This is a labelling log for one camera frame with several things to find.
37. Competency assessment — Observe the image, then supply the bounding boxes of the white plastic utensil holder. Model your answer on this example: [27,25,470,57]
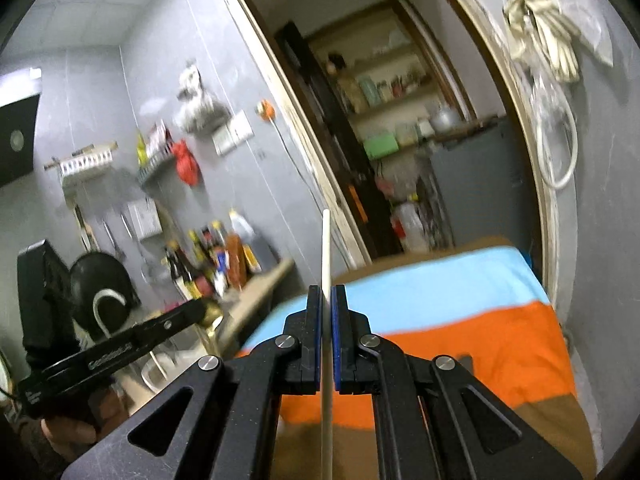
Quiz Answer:
[141,351,198,393]

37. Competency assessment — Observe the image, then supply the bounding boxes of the metal pot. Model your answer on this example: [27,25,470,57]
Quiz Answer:
[430,106,461,133]

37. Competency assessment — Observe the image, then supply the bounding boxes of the green box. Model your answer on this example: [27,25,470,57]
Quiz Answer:
[362,132,399,160]

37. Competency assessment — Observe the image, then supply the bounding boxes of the striped orange blue brown cloth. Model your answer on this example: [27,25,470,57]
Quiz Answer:
[270,236,597,479]

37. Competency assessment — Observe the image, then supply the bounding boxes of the grey cabinet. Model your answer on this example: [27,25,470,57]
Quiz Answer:
[425,117,534,252]

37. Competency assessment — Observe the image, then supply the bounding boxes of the white wall socket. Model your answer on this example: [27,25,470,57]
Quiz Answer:
[212,110,254,157]

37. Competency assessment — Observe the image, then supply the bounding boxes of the cream rubber gloves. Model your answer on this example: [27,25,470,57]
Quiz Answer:
[502,0,580,84]

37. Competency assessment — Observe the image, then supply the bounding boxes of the black wok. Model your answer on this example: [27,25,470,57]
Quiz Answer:
[70,252,140,341]

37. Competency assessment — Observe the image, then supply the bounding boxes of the white mesh bag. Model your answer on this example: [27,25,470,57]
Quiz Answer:
[556,0,614,67]

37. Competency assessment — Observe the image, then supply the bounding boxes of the white hose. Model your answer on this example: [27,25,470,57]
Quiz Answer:
[529,6,580,191]

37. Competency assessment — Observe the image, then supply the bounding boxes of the hanging clear bag of goods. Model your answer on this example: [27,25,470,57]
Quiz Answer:
[174,62,231,134]

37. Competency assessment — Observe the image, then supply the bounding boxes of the white wall basket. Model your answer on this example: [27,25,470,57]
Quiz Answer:
[43,142,118,184]

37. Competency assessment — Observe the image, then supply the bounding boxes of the orange wall hook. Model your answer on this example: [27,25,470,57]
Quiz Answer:
[256,99,276,122]

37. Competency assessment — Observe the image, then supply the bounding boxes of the white wall box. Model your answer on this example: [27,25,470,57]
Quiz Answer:
[127,197,163,240]

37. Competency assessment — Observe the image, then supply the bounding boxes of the chrome faucet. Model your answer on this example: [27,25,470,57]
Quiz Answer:
[91,288,170,386]

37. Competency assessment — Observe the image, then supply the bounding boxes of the red plastic bag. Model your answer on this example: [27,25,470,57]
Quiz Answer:
[171,140,200,186]

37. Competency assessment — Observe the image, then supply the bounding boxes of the left hand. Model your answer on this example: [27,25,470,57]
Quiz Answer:
[40,389,129,463]

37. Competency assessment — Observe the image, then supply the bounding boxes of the dark soy sauce bottle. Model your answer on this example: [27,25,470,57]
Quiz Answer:
[165,240,202,300]

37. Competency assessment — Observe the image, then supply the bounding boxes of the grey wall rack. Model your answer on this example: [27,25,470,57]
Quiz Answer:
[137,152,175,186]

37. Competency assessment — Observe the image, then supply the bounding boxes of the light wooden chopstick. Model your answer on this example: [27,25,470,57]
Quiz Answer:
[320,209,333,480]

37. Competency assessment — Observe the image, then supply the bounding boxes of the gold spoon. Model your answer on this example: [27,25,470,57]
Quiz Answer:
[198,299,224,330]

